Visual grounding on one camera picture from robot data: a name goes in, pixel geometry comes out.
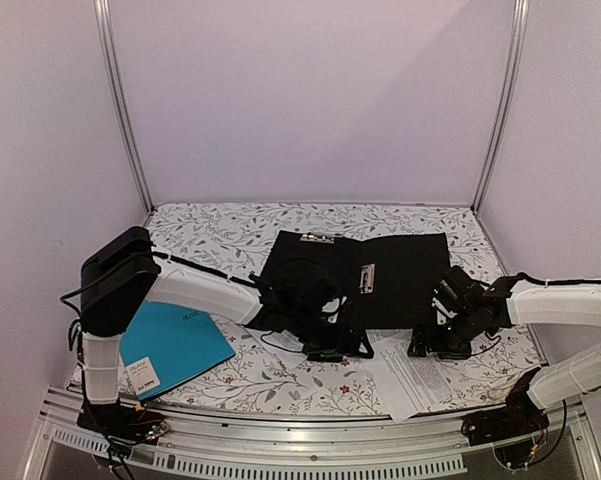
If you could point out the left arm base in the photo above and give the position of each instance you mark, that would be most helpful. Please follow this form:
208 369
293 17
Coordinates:
130 425

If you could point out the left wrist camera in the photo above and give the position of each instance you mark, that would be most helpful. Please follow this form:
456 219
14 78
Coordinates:
307 285

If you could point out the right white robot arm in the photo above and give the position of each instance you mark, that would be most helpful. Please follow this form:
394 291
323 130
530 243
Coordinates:
520 300

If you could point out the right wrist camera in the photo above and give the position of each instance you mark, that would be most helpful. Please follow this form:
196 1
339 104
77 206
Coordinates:
457 290

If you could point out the aluminium frame post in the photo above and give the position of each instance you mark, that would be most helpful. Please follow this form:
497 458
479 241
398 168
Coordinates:
114 76
513 60

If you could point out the front aluminium rail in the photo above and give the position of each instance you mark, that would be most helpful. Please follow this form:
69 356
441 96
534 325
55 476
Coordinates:
204 443

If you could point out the printed paper sheet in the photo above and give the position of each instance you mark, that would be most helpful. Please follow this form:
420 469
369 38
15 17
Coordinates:
411 386
284 341

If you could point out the blue folder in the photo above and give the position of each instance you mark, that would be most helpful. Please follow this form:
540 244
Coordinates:
167 345

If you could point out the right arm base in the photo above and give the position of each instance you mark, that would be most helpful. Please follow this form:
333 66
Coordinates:
519 416

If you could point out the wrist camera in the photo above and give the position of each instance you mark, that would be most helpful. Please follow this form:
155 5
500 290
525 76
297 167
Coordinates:
457 290
307 285

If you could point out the right aluminium frame post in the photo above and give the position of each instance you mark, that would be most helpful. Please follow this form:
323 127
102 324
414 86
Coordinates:
513 60

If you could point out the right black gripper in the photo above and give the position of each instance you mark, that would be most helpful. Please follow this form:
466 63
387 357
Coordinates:
419 335

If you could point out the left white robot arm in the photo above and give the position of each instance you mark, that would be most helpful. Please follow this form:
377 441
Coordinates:
131 270

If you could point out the black clip folder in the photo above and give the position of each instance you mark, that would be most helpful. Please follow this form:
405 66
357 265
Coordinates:
389 280

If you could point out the left aluminium frame post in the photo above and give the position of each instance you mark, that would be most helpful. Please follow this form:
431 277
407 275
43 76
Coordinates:
114 76

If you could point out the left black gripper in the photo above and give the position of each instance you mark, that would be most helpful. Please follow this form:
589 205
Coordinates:
352 348

